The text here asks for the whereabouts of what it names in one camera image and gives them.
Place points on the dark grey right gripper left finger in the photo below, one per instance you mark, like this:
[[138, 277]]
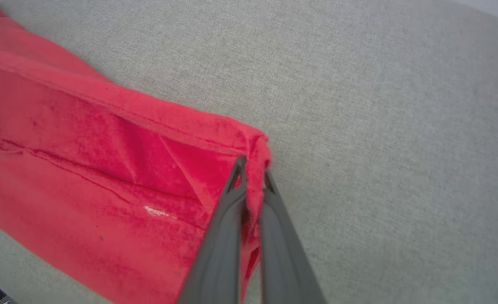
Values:
[[219, 253]]

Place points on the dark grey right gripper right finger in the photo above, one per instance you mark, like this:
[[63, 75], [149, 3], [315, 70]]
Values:
[[282, 257]]

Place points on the red t-shirt with white sleeves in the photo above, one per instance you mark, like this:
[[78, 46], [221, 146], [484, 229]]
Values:
[[105, 177]]

